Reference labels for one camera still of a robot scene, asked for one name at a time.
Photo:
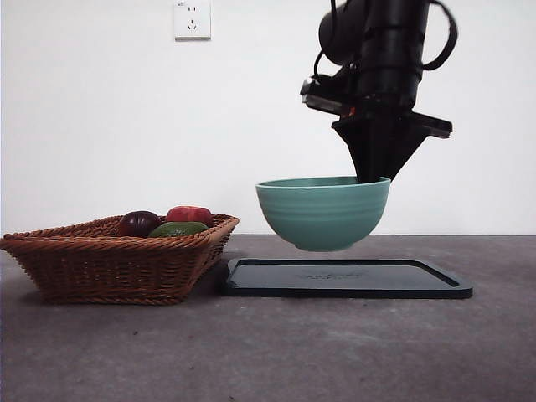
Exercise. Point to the white wall socket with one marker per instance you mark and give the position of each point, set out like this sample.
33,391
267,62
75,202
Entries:
192,21

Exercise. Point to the green avocado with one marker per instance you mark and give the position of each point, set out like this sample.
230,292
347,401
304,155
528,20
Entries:
178,230

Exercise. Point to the dark purple fruit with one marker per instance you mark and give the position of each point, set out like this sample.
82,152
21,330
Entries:
136,224

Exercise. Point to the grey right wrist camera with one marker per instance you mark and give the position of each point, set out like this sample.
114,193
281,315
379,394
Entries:
310,86

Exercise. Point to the red fruit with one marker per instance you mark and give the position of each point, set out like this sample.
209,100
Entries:
188,214

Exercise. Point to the brown wicker basket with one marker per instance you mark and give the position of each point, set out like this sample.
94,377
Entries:
104,272

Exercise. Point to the black rectangular tray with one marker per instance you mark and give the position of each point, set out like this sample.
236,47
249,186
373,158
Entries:
335,289

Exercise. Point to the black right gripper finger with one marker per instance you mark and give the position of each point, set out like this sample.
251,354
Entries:
400,146
364,151

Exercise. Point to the teal ribbed bowl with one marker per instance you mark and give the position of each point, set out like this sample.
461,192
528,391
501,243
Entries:
322,218

